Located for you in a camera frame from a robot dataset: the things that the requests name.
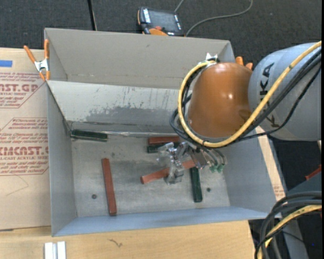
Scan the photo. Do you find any grey metal bin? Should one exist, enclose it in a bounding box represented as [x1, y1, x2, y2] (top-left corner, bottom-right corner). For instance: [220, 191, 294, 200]
[44, 28, 283, 237]

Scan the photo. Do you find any dark green flat block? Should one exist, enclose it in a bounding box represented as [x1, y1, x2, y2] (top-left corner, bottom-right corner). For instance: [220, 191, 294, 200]
[189, 166, 204, 203]
[70, 129, 109, 142]
[146, 144, 168, 154]

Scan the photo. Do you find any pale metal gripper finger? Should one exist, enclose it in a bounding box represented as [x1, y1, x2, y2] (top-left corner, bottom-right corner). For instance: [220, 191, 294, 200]
[164, 160, 185, 185]
[156, 142, 180, 165]

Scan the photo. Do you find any red-brown flat block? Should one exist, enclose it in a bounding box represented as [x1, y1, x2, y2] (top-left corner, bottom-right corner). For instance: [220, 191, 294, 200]
[139, 160, 197, 185]
[101, 158, 118, 217]
[147, 136, 180, 145]

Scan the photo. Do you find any brown cardboard board, red print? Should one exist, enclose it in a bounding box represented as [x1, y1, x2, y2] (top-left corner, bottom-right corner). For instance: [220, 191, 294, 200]
[0, 46, 288, 231]

